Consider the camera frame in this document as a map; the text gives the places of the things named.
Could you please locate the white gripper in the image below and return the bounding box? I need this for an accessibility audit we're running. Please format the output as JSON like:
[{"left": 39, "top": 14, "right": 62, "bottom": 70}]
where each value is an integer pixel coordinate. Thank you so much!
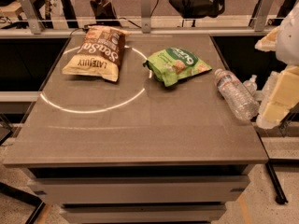
[{"left": 255, "top": 3, "right": 299, "bottom": 129}]

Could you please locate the clear plastic water bottle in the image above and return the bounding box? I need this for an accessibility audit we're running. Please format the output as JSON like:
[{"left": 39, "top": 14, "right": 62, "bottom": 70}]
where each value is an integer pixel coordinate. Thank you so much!
[{"left": 215, "top": 69, "right": 259, "bottom": 120}]

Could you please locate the small clear sanitizer bottle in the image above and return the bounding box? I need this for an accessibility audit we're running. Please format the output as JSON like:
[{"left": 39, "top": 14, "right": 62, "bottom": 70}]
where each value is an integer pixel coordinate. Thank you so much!
[{"left": 243, "top": 75, "right": 257, "bottom": 95}]

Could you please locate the green snack bag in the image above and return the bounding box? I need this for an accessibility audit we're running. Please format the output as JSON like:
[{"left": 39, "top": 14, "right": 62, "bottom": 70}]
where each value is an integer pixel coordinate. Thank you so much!
[{"left": 143, "top": 47, "right": 212, "bottom": 87}]

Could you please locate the brown Late July chip bag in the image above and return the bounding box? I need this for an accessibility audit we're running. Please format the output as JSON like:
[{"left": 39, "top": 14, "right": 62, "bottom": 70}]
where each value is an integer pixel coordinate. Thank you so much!
[{"left": 62, "top": 25, "right": 130, "bottom": 82}]

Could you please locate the grey table drawer cabinet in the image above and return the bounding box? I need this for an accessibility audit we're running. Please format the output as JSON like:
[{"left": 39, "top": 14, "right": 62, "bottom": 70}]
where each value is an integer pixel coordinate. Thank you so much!
[{"left": 21, "top": 163, "right": 257, "bottom": 224}]

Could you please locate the dark box on floor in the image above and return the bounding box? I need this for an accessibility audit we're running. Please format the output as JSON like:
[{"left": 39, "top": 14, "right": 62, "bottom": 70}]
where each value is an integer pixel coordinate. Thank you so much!
[{"left": 90, "top": 0, "right": 121, "bottom": 26}]

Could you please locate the right metal rail bracket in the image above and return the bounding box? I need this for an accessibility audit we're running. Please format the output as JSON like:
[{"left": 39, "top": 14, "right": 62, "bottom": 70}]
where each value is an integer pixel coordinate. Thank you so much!
[{"left": 253, "top": 0, "right": 274, "bottom": 32}]

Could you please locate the metal rail bracket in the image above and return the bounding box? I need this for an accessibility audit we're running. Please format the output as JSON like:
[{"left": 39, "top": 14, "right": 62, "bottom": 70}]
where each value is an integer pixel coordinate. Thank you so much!
[
  {"left": 140, "top": 0, "right": 151, "bottom": 34},
  {"left": 19, "top": 0, "right": 44, "bottom": 35},
  {"left": 253, "top": 0, "right": 274, "bottom": 32}
]

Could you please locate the middle metal rail bracket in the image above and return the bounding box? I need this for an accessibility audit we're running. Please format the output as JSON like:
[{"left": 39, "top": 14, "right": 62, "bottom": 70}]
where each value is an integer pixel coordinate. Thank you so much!
[{"left": 140, "top": 0, "right": 151, "bottom": 34}]

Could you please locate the left metal rail bracket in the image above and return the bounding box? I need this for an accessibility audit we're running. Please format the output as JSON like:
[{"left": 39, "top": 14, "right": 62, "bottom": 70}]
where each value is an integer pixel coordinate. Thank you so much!
[{"left": 19, "top": 0, "right": 44, "bottom": 35}]

